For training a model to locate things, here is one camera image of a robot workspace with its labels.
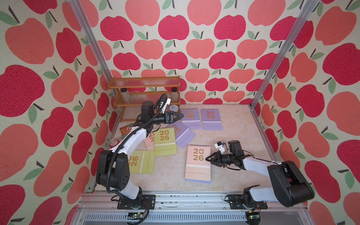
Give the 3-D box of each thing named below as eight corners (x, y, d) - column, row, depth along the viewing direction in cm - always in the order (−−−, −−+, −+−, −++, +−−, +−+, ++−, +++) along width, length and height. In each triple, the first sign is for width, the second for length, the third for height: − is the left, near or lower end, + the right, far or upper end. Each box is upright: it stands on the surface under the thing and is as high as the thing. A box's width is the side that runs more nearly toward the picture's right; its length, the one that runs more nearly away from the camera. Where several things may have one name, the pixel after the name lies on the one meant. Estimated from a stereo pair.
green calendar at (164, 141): (154, 156, 94) (154, 154, 91) (154, 130, 107) (153, 128, 105) (177, 153, 95) (177, 151, 93) (174, 128, 108) (174, 126, 106)
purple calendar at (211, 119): (203, 130, 108) (203, 129, 106) (200, 110, 121) (200, 108, 120) (222, 130, 108) (223, 129, 106) (218, 110, 122) (218, 108, 120)
